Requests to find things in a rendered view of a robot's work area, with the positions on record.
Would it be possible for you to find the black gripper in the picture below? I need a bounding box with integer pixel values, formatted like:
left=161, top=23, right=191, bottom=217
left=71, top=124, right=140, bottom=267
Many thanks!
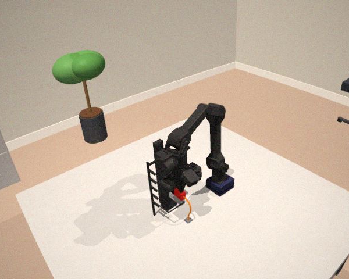
left=158, top=162, right=202, bottom=193

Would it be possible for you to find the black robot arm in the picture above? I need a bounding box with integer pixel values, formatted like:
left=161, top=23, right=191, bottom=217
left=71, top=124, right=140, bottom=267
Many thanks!
left=156, top=103, right=229, bottom=187

